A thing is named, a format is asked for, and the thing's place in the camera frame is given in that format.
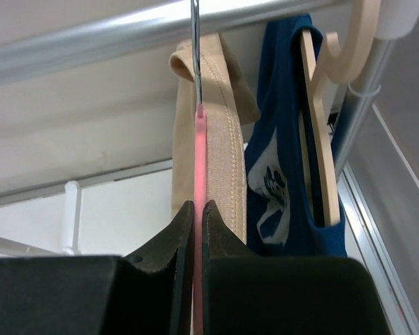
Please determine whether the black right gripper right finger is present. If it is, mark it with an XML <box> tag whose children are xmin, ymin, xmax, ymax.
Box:
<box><xmin>202</xmin><ymin>201</ymin><xmax>390</xmax><ymax>334</ymax></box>

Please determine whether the blue printed t shirt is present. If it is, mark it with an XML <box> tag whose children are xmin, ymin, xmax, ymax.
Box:
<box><xmin>244</xmin><ymin>14</ymin><xmax>346</xmax><ymax>257</ymax></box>

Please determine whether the pink wire hanger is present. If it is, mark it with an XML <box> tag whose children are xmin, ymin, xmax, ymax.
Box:
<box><xmin>191</xmin><ymin>1</ymin><xmax>207</xmax><ymax>334</ymax></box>

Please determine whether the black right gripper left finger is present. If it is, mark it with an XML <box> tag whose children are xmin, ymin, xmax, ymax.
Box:
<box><xmin>0</xmin><ymin>201</ymin><xmax>194</xmax><ymax>334</ymax></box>

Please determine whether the white clothes rack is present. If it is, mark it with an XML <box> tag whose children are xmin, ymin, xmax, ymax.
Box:
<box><xmin>0</xmin><ymin>0</ymin><xmax>419</xmax><ymax>259</ymax></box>

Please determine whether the beige t shirt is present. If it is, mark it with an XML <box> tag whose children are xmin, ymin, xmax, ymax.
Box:
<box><xmin>169</xmin><ymin>34</ymin><xmax>260</xmax><ymax>241</ymax></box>

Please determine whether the wooden hanger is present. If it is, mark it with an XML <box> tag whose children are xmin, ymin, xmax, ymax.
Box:
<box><xmin>298</xmin><ymin>0</ymin><xmax>381</xmax><ymax>227</ymax></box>

